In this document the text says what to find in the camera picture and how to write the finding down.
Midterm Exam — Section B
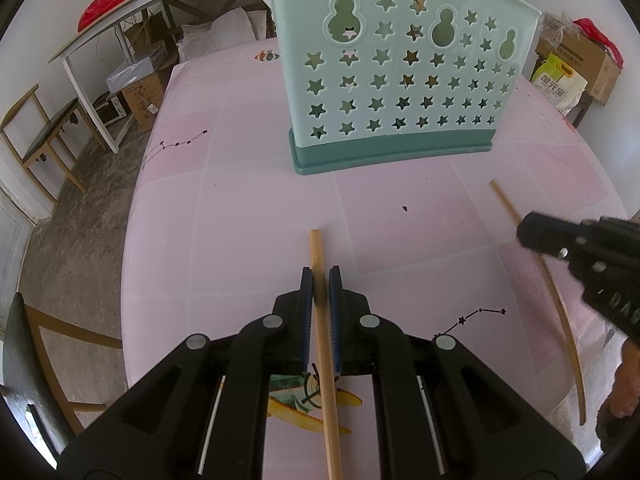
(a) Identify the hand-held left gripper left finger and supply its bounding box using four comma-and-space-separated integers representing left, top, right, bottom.
57, 266, 315, 480

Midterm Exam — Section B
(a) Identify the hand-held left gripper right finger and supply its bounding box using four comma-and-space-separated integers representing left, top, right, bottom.
328, 265, 586, 480

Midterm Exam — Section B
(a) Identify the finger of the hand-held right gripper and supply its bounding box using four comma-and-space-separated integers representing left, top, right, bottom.
516, 211, 640, 282

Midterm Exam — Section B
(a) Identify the light bamboo chopstick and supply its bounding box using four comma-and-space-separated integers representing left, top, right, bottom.
489, 179, 587, 427
309, 230, 345, 480

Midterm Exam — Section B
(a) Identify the teal star-cutout utensil holder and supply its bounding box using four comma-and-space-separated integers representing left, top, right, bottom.
265, 0, 544, 176

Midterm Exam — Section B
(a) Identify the person's right hand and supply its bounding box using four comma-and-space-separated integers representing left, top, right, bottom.
611, 345, 640, 420

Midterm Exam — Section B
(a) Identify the dark wooden stool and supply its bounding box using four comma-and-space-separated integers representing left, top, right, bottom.
570, 92, 595, 130

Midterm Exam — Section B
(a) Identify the yellow and white rice bag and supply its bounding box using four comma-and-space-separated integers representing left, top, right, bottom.
530, 52, 590, 116

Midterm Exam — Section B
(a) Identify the open cardboard box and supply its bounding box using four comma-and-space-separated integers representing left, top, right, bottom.
535, 12, 621, 106

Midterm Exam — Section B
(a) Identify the small red bag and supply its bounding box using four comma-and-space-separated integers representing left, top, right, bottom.
572, 17, 625, 69

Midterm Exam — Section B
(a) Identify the brown cardboard box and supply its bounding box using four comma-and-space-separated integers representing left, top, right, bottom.
122, 72, 174, 133

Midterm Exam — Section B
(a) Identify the black-backed wooden chair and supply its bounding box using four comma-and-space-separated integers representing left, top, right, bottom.
0, 291, 124, 472

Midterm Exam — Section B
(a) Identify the small toaster oven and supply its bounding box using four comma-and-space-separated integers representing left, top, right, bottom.
94, 95, 127, 127

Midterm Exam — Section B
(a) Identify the white sack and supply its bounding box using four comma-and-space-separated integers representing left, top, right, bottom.
177, 7, 272, 64

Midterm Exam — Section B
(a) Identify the grey flat box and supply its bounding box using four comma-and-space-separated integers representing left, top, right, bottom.
106, 55, 169, 94

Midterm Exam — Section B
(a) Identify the white panel door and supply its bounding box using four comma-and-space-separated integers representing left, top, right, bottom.
0, 187, 36, 311

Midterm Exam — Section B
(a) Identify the wooden chair with dark seat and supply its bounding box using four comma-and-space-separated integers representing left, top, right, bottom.
0, 84, 109, 207

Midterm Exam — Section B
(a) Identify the white-legged wooden desk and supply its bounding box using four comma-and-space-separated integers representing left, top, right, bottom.
48, 0, 247, 154

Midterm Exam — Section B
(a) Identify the red plastic bag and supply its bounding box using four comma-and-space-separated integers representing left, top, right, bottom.
77, 0, 134, 32

